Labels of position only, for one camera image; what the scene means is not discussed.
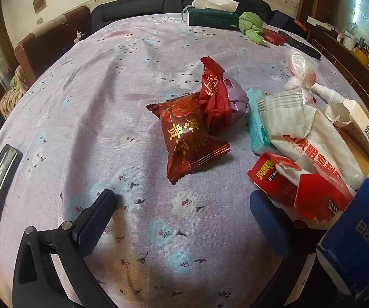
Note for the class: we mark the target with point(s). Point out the red gift box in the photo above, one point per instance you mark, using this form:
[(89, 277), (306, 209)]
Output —
[(299, 24)]

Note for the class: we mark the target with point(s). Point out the knotted clear plastic bag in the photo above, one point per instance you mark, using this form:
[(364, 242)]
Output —
[(301, 67)]

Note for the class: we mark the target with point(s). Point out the blue and white box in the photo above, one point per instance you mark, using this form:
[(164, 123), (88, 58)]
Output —
[(357, 224)]

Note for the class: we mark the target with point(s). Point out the black sofa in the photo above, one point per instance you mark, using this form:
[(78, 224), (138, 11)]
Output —
[(133, 6)]

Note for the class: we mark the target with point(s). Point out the white flat box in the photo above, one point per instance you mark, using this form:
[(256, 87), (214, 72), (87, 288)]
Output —
[(315, 21)]

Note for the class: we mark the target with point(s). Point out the dark red snack packet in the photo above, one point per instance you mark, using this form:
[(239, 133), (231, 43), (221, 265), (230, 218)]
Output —
[(181, 134)]

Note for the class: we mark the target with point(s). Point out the red wrapper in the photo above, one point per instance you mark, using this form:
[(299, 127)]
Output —
[(213, 89)]

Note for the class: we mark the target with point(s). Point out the dark navy bag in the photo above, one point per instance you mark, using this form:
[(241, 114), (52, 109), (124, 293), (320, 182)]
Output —
[(285, 22)]

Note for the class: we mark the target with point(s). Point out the white cardboard box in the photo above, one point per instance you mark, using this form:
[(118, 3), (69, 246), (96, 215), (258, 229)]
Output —
[(360, 118)]

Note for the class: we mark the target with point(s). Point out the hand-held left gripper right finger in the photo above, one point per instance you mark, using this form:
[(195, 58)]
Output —
[(267, 221)]

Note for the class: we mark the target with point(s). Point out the green cloth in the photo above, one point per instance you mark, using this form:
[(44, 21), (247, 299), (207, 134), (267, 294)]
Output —
[(250, 25)]

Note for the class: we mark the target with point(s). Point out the white paper medicine bag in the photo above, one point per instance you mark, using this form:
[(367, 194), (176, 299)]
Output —
[(299, 128)]

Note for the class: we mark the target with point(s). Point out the teal tissue pack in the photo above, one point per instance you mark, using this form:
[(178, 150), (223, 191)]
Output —
[(255, 125)]

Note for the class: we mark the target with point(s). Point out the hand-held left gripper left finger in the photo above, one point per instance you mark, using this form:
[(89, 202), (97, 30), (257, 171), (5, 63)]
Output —
[(96, 218)]

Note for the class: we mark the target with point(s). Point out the brown armchair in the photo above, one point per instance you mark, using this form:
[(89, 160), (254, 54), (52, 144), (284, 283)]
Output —
[(43, 45)]

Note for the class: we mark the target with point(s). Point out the dark green tissue box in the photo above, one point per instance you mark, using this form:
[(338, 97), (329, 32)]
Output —
[(210, 19)]

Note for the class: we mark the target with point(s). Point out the small wall plaque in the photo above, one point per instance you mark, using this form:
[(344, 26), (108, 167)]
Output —
[(38, 3)]

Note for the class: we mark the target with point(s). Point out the purple wrapper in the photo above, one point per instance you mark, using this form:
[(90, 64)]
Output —
[(239, 98)]

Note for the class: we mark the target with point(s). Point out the white spray bottle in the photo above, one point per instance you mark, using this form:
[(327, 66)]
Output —
[(327, 93)]

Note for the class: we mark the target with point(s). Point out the wooden brick-pattern cabinet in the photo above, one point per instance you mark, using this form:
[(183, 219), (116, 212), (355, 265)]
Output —
[(331, 51)]

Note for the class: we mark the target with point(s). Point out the torn red medicine box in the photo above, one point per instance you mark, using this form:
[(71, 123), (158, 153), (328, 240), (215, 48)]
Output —
[(277, 183)]

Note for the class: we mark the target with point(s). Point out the red flat packet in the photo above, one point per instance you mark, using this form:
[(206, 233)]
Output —
[(275, 37)]

